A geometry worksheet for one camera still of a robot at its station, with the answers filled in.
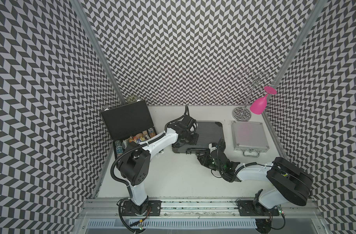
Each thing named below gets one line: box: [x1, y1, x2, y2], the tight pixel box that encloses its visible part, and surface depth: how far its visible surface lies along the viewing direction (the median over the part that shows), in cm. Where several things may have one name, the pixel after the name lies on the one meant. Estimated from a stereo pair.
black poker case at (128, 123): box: [100, 99, 158, 161], surface depth 98 cm
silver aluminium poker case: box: [231, 120, 270, 158], surface depth 94 cm
